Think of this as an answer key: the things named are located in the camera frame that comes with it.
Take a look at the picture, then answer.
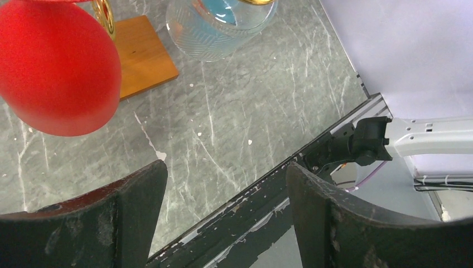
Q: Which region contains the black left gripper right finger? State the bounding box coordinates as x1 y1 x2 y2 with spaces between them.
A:
286 162 472 267

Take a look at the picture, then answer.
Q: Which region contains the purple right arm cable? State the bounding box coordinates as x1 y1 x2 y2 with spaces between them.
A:
345 161 389 192

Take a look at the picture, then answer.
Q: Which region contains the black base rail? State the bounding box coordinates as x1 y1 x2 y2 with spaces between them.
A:
146 93 389 267

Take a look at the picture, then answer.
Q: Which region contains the red wine glass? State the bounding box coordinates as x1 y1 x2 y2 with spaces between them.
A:
1 1 122 137

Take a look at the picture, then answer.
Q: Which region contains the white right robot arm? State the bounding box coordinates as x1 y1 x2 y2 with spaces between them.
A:
349 116 472 166

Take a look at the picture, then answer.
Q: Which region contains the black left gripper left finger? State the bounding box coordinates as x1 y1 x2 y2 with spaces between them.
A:
1 160 168 267

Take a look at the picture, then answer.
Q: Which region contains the gold wire wine glass rack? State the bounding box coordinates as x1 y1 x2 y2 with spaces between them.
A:
91 1 179 101

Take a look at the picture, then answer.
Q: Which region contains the clear wine glass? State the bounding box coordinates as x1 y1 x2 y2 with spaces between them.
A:
166 1 278 62

